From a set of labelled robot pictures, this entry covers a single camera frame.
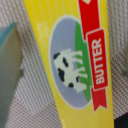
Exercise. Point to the beige woven placemat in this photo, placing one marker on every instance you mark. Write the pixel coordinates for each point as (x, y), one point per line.
(33, 104)

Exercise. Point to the grey green-padded gripper finger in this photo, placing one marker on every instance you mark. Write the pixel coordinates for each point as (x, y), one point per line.
(10, 62)

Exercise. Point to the yellow box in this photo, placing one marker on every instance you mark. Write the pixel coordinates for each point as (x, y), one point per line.
(73, 41)

